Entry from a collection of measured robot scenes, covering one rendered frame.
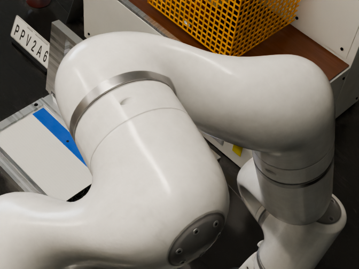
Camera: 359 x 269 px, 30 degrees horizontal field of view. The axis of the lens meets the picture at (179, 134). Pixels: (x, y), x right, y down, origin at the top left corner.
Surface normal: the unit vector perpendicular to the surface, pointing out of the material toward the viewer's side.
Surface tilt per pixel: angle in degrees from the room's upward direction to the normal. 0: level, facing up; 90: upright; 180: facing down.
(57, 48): 81
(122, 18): 90
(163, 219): 42
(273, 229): 74
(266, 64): 11
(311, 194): 93
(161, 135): 1
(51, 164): 0
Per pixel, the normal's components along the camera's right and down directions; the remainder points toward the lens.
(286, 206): -0.29, 0.86
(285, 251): -0.65, 0.40
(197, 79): -0.40, 0.42
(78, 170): 0.09, -0.63
